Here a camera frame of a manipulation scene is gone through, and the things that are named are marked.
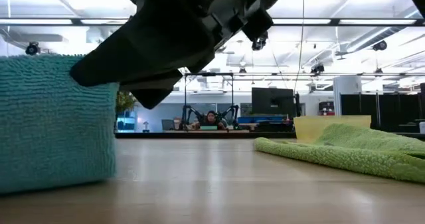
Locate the black office partition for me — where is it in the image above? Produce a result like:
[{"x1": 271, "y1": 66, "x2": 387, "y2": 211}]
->
[{"x1": 339, "y1": 91, "x2": 425, "y2": 134}]

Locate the black ceiling spotlight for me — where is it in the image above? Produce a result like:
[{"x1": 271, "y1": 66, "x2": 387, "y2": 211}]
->
[
  {"x1": 250, "y1": 30, "x2": 270, "y2": 52},
  {"x1": 310, "y1": 62, "x2": 325, "y2": 75},
  {"x1": 25, "y1": 41, "x2": 41, "y2": 56},
  {"x1": 371, "y1": 39, "x2": 388, "y2": 52}
]

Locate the blue storage bin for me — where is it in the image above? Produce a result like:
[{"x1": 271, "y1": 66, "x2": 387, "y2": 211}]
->
[{"x1": 237, "y1": 116, "x2": 287, "y2": 124}]

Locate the black overhead light bar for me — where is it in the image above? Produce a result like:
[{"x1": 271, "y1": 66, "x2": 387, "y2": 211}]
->
[{"x1": 0, "y1": 17, "x2": 425, "y2": 28}]

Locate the person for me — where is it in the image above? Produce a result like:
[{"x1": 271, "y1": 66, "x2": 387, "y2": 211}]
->
[{"x1": 201, "y1": 110, "x2": 220, "y2": 131}]

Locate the black aluminium table frame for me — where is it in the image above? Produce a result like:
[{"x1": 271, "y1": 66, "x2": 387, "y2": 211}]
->
[{"x1": 114, "y1": 131, "x2": 425, "y2": 140}]

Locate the yellow plastic basket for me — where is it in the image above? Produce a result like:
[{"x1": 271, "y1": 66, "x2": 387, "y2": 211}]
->
[{"x1": 293, "y1": 114, "x2": 373, "y2": 144}]

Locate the green microfiber towel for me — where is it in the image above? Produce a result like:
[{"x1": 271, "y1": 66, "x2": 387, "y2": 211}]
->
[{"x1": 253, "y1": 122, "x2": 425, "y2": 185}]

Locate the thin hanging cable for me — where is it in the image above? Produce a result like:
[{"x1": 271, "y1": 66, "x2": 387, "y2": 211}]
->
[{"x1": 293, "y1": 0, "x2": 305, "y2": 92}]

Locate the blue microfiber towel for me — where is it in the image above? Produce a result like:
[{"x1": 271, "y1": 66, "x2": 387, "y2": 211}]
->
[{"x1": 0, "y1": 53, "x2": 120, "y2": 195}]

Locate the black computer monitor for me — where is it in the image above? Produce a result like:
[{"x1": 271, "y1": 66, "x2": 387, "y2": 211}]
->
[{"x1": 250, "y1": 86, "x2": 297, "y2": 119}]

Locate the background robot rig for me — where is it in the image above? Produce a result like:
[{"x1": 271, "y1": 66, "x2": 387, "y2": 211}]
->
[{"x1": 181, "y1": 71, "x2": 241, "y2": 132}]

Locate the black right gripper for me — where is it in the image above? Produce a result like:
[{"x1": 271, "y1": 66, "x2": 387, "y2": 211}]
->
[{"x1": 69, "y1": 0, "x2": 295, "y2": 88}]

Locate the white pillar cabinet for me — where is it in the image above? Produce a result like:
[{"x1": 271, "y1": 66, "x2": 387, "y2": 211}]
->
[{"x1": 332, "y1": 75, "x2": 363, "y2": 116}]

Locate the green potted plant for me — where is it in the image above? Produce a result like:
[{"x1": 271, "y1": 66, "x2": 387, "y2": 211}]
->
[{"x1": 115, "y1": 90, "x2": 137, "y2": 114}]

